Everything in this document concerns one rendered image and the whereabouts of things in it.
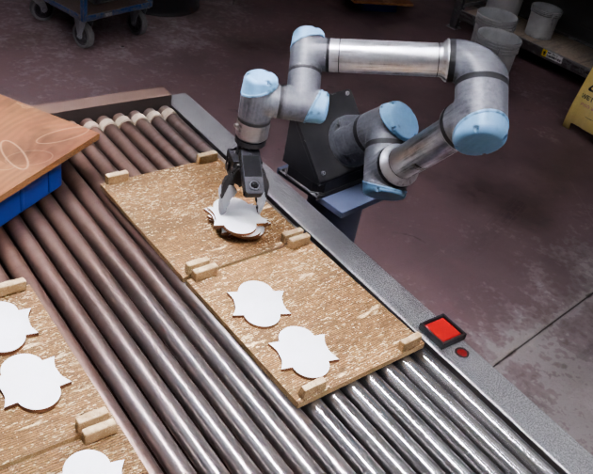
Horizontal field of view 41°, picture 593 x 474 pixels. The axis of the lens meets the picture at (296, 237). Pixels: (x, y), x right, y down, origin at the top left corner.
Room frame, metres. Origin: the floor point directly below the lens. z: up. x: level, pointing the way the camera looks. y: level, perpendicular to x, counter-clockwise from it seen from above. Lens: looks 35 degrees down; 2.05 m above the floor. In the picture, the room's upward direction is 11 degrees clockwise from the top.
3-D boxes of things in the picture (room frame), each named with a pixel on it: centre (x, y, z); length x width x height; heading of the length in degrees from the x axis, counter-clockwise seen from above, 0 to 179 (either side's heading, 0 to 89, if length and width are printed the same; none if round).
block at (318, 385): (1.07, -0.09, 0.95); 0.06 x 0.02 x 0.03; 134
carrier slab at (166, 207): (1.60, 0.24, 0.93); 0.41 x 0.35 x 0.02; 44
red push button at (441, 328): (1.35, -0.36, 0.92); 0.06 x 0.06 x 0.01; 43
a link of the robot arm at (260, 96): (1.58, 0.14, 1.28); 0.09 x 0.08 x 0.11; 99
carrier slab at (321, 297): (1.31, -0.05, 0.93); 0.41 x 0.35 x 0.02; 44
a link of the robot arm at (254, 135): (1.57, 0.15, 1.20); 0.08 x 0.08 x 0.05
